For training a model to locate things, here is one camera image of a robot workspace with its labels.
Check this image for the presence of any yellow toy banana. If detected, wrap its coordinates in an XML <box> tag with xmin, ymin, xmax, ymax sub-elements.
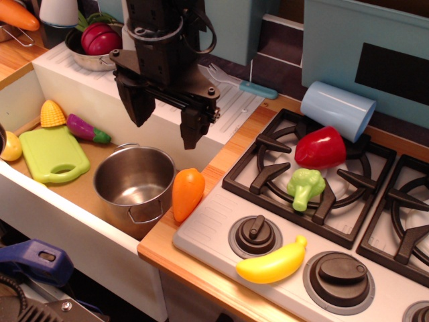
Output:
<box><xmin>235</xmin><ymin>235</ymin><xmax>308</xmax><ymax>284</ymax></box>

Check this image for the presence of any yellow toy lemon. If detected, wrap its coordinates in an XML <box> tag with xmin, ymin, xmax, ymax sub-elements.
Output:
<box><xmin>1</xmin><ymin>131</ymin><xmax>22</xmax><ymax>162</ymax></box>

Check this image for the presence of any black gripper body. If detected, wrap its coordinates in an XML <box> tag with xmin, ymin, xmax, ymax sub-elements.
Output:
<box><xmin>109</xmin><ymin>44</ymin><xmax>220</xmax><ymax>123</ymax></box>

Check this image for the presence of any green toy broccoli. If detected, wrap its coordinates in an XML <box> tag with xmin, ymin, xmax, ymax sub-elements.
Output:
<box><xmin>287</xmin><ymin>168</ymin><xmax>326</xmax><ymax>211</ymax></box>

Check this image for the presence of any yellow toy corn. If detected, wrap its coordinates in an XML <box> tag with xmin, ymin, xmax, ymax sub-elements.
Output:
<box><xmin>40</xmin><ymin>100</ymin><xmax>66</xmax><ymax>128</ymax></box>

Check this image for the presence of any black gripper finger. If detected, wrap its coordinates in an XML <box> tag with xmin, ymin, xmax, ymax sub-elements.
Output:
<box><xmin>180</xmin><ymin>106</ymin><xmax>214</xmax><ymax>150</ymax></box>
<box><xmin>114</xmin><ymin>70</ymin><xmax>156</xmax><ymax>127</ymax></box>

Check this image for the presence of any black middle stove knob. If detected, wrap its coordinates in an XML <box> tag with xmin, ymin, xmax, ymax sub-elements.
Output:
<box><xmin>302</xmin><ymin>252</ymin><xmax>375</xmax><ymax>316</ymax></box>

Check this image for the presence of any white toy sink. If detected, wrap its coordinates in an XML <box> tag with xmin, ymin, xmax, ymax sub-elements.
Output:
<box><xmin>0</xmin><ymin>40</ymin><xmax>266</xmax><ymax>322</ymax></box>

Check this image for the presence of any black right burner grate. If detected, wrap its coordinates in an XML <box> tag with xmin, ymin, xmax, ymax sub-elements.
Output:
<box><xmin>357</xmin><ymin>155</ymin><xmax>428</xmax><ymax>287</ymax></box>

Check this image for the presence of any white cup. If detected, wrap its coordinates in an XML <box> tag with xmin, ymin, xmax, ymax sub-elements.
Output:
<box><xmin>40</xmin><ymin>0</ymin><xmax>78</xmax><ymax>28</ymax></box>

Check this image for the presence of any grey toy stove top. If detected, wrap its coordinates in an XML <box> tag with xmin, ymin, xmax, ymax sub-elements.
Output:
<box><xmin>172</xmin><ymin>108</ymin><xmax>429</xmax><ymax>322</ymax></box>

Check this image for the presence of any black right stove knob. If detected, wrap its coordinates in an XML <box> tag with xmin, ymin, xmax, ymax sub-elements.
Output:
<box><xmin>402</xmin><ymin>301</ymin><xmax>429</xmax><ymax>322</ymax></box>

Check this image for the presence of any purple toy eggplant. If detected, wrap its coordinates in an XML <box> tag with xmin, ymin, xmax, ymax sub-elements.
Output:
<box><xmin>66</xmin><ymin>114</ymin><xmax>111</xmax><ymax>144</ymax></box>

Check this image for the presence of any black stove knob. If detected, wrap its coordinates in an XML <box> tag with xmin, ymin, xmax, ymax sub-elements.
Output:
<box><xmin>402</xmin><ymin>301</ymin><xmax>429</xmax><ymax>322</ymax></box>
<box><xmin>228</xmin><ymin>215</ymin><xmax>283</xmax><ymax>259</ymax></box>
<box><xmin>302</xmin><ymin>252</ymin><xmax>375</xmax><ymax>316</ymax></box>

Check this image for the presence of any small steel bowl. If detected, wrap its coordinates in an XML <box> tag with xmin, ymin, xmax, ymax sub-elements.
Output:
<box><xmin>65</xmin><ymin>23</ymin><xmax>123</xmax><ymax>72</ymax></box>

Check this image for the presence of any orange toy carrot background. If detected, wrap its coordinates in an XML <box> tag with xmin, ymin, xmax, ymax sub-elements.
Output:
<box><xmin>0</xmin><ymin>0</ymin><xmax>40</xmax><ymax>32</ymax></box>

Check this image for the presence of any light blue plastic cup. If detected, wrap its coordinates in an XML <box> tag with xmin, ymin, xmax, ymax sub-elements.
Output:
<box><xmin>300</xmin><ymin>81</ymin><xmax>377</xmax><ymax>143</ymax></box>

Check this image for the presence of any black burner grate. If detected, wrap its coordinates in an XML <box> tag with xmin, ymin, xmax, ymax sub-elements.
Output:
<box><xmin>357</xmin><ymin>155</ymin><xmax>428</xmax><ymax>287</ymax></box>
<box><xmin>222</xmin><ymin>109</ymin><xmax>396</xmax><ymax>249</ymax></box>

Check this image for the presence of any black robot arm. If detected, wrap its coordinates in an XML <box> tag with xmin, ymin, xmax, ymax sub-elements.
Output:
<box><xmin>109</xmin><ymin>1</ymin><xmax>220</xmax><ymax>150</ymax></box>

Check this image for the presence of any black left burner grate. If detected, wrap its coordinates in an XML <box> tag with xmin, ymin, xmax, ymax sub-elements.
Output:
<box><xmin>222</xmin><ymin>109</ymin><xmax>396</xmax><ymax>249</ymax></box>

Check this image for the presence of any green plastic cutting board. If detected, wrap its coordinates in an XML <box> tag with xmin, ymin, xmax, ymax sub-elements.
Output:
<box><xmin>19</xmin><ymin>125</ymin><xmax>90</xmax><ymax>183</ymax></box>

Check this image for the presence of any red toy bell pepper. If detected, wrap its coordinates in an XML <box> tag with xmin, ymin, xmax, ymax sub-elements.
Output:
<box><xmin>294</xmin><ymin>126</ymin><xmax>347</xmax><ymax>170</ymax></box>

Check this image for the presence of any blue clamp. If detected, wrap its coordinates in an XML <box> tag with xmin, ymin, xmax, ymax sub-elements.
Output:
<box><xmin>1</xmin><ymin>239</ymin><xmax>74</xmax><ymax>287</ymax></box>

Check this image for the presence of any red toy radish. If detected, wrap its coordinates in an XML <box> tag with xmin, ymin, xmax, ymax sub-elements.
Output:
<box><xmin>80</xmin><ymin>22</ymin><xmax>123</xmax><ymax>56</ymax></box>

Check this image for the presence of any stainless steel pot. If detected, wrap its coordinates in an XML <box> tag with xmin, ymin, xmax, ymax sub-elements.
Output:
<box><xmin>93</xmin><ymin>143</ymin><xmax>176</xmax><ymax>240</ymax></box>

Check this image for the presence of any white fork blue handle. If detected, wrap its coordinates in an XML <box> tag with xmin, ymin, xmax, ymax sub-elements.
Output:
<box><xmin>208</xmin><ymin>64</ymin><xmax>278</xmax><ymax>100</ymax></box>

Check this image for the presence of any orange toy carrot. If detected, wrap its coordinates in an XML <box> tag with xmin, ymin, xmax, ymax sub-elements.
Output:
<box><xmin>172</xmin><ymin>168</ymin><xmax>205</xmax><ymax>222</ymax></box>

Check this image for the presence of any black left stove knob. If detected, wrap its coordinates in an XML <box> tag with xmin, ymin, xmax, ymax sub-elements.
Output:
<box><xmin>228</xmin><ymin>215</ymin><xmax>283</xmax><ymax>259</ymax></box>

